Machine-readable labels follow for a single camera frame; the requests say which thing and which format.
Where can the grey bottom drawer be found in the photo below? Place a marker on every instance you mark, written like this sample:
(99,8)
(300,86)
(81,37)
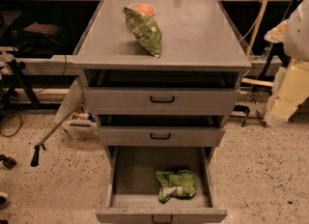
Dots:
(132,195)

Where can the black shoe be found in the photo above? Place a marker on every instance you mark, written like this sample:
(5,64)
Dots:
(3,199)

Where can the wooden easel frame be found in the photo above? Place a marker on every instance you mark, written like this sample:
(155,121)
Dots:
(256,27)

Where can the green chip bag on counter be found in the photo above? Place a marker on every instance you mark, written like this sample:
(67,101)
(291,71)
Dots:
(145,29)

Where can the grey drawer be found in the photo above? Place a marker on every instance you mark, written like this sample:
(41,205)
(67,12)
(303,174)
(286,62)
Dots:
(160,92)
(132,195)
(159,130)

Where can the grey drawer cabinet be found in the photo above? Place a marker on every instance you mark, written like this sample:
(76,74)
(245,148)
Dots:
(196,37)

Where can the black table leg frame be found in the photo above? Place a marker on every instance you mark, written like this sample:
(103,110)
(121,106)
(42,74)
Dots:
(21,78)

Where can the clear plastic bag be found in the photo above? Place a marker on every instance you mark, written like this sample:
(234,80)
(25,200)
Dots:
(72,100)

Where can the grey middle drawer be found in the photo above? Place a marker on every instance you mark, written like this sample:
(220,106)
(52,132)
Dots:
(159,130)

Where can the grey top drawer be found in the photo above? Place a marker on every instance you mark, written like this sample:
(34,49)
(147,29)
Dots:
(160,92)

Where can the dark box on shelf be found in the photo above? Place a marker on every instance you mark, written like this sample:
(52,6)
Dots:
(38,30)

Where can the green rice chip bag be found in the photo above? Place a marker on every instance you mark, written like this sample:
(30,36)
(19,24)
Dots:
(180,185)

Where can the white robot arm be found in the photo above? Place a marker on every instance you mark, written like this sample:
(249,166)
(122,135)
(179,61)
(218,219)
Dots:
(293,33)

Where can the black floor clamp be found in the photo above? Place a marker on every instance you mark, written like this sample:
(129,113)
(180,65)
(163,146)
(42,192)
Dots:
(7,161)

